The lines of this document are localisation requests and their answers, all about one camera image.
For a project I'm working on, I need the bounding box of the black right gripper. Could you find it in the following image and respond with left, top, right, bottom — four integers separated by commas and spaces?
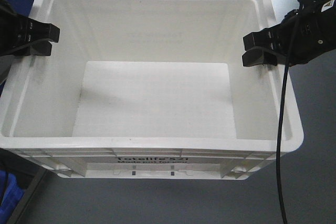
242, 0, 335, 67

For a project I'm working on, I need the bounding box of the white plastic tote bin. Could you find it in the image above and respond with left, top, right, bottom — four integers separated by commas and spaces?
0, 0, 305, 181

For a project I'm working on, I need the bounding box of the blue bin far left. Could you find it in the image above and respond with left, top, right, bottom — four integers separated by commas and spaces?
1, 173, 25, 224

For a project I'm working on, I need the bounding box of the black cable right side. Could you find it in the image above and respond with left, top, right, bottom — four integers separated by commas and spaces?
275, 8, 301, 224

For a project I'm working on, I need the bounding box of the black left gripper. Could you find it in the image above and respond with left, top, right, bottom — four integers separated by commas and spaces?
1, 0, 60, 57

